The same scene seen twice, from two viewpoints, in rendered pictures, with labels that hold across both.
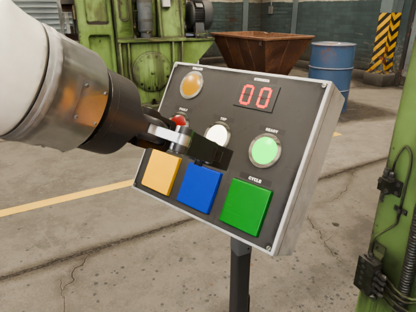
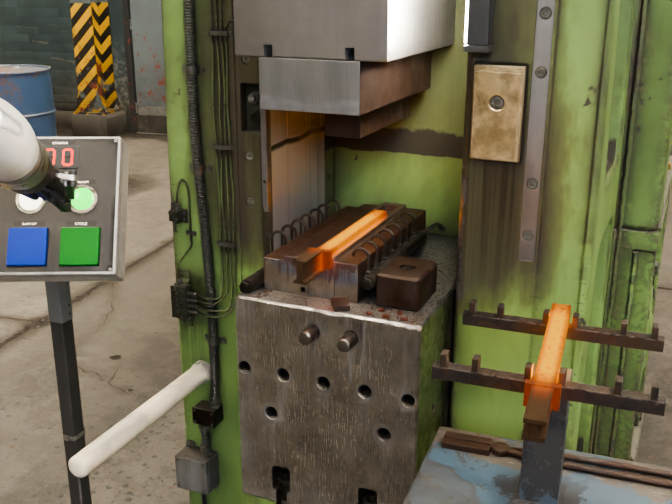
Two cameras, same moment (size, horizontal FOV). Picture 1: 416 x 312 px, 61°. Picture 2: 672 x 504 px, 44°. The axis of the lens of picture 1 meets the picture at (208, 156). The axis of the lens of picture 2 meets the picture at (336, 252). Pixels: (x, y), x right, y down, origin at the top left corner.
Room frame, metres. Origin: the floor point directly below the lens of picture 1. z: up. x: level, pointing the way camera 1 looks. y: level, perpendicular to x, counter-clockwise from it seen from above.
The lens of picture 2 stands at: (-0.97, 0.61, 1.51)
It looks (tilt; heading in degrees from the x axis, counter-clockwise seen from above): 18 degrees down; 318
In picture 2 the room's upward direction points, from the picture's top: straight up
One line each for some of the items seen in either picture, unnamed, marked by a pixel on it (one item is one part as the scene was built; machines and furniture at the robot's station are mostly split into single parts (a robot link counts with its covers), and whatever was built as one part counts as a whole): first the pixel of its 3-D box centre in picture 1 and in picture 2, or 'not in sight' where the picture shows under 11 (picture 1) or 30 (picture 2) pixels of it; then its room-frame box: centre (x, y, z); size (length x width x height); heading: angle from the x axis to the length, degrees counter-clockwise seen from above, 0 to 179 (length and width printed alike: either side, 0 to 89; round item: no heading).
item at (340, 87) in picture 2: not in sight; (352, 74); (0.26, -0.57, 1.32); 0.42 x 0.20 x 0.10; 114
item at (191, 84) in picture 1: (191, 85); not in sight; (0.69, 0.03, 1.16); 0.05 x 0.03 x 0.04; 24
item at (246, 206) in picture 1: (246, 206); (80, 246); (0.49, -0.06, 1.01); 0.07 x 0.05 x 0.07; 49
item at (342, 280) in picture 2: not in sight; (351, 244); (0.26, -0.57, 0.96); 0.42 x 0.20 x 0.09; 114
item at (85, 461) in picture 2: not in sight; (145, 415); (0.46, -0.15, 0.62); 0.44 x 0.05 x 0.05; 114
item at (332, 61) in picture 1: (329, 77); (14, 132); (4.89, -1.67, 0.44); 0.59 x 0.59 x 0.88
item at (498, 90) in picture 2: not in sight; (497, 113); (-0.06, -0.62, 1.27); 0.09 x 0.02 x 0.17; 24
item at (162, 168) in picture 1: (162, 172); not in sight; (0.62, 0.09, 1.01); 0.07 x 0.05 x 0.07; 49
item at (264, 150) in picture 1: (264, 150); (82, 198); (0.53, -0.09, 1.09); 0.05 x 0.03 x 0.04; 24
